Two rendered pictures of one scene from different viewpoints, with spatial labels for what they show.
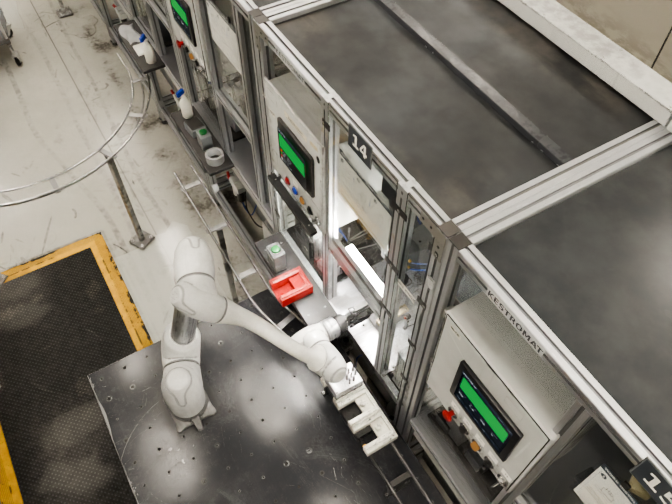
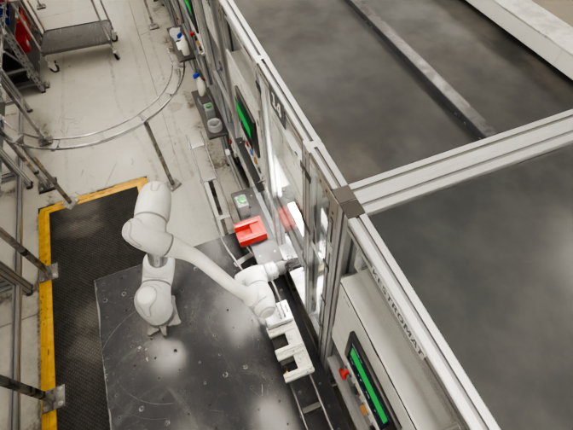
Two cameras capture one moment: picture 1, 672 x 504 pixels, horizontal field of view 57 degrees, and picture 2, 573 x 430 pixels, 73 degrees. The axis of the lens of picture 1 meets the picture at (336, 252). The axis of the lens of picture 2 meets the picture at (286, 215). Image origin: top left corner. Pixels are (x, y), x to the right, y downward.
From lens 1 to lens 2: 0.70 m
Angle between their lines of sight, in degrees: 8
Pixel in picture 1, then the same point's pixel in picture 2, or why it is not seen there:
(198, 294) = (144, 230)
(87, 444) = not seen: hidden behind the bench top
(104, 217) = (151, 165)
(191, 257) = (147, 198)
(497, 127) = (421, 96)
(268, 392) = (223, 313)
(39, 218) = (108, 162)
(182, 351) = (154, 273)
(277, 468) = (217, 377)
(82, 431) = not seen: hidden behind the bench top
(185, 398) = (150, 310)
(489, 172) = (402, 140)
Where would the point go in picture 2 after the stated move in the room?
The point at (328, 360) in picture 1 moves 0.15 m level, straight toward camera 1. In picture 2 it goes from (259, 299) to (251, 332)
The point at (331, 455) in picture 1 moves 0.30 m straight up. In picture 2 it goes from (262, 374) to (256, 357)
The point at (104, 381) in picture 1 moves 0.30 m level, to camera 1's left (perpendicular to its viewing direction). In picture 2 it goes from (105, 287) to (59, 279)
